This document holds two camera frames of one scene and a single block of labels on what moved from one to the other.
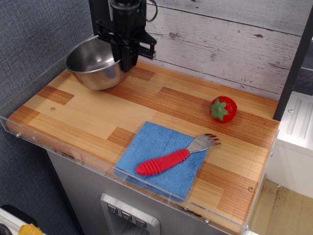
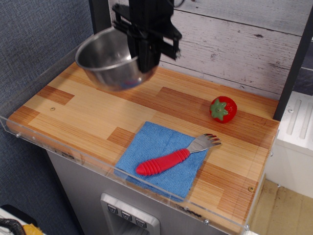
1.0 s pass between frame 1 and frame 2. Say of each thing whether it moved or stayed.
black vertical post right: stayed
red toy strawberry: stayed
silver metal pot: moved
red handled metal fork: stayed
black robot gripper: moved
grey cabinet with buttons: stayed
